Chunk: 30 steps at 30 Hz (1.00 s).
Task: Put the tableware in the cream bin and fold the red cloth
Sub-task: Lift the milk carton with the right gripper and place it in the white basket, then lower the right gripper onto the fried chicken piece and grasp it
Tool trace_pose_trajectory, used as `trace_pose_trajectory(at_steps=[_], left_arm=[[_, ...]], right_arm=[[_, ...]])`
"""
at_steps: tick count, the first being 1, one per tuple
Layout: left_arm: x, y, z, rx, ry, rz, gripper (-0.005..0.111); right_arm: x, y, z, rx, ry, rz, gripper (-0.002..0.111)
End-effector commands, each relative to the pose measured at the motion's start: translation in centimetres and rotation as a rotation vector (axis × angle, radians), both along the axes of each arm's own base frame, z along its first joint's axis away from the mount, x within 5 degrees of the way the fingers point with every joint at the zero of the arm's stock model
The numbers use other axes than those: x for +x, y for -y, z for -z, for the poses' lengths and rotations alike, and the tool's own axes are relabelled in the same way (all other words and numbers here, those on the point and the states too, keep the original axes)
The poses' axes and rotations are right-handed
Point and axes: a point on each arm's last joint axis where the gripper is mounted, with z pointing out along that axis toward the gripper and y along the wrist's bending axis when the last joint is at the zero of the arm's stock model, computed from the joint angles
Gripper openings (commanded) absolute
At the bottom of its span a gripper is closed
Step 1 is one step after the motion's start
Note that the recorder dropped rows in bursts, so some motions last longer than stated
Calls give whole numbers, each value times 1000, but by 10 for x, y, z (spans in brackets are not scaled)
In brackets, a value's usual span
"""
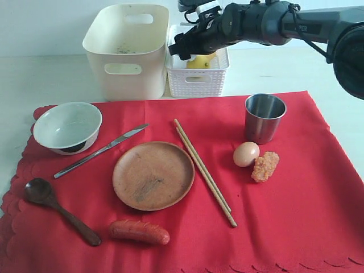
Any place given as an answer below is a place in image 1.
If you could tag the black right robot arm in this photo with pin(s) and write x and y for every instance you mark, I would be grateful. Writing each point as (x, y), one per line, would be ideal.
(335, 33)

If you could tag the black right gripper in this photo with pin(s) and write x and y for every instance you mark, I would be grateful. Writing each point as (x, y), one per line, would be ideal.
(205, 38)

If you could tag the red sausage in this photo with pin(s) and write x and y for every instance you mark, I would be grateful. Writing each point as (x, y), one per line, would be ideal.
(139, 231)

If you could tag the brown wooden plate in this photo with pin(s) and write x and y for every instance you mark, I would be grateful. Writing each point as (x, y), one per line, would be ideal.
(153, 176)

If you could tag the fried chicken nugget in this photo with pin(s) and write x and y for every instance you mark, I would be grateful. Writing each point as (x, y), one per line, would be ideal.
(264, 166)

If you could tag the silver table knife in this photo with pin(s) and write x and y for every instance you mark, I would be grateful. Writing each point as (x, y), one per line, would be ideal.
(113, 143)

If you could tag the dark wooden spoon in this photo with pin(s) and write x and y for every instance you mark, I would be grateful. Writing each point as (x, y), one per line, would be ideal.
(40, 191)

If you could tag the white perforated plastic basket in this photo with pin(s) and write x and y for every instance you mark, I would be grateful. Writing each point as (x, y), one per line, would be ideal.
(196, 83)

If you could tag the stainless steel cup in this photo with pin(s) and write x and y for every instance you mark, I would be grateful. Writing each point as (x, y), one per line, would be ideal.
(263, 113)

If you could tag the yellow cheese wedge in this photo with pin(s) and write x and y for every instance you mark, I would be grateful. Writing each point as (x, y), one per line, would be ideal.
(211, 56)

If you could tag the wooden chopstick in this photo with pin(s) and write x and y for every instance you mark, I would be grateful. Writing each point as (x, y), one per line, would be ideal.
(201, 164)
(208, 182)

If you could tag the brown egg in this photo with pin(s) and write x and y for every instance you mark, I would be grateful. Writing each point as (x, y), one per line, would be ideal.
(245, 154)

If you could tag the lower wooden chopstick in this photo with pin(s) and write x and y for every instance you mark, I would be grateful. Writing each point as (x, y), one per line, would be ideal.
(208, 182)

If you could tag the white ceramic bowl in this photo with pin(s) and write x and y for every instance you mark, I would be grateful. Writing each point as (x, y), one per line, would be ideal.
(69, 128)

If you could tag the upper wooden chopstick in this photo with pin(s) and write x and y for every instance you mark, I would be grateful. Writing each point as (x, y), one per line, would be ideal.
(201, 164)

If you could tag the red tablecloth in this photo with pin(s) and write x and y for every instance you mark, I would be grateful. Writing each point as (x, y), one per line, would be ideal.
(307, 217)

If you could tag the cream plastic bin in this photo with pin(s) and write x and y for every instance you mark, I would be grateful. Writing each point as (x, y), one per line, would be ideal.
(126, 49)

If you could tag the yellow lemon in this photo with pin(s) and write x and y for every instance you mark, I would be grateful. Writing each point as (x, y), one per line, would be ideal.
(200, 62)

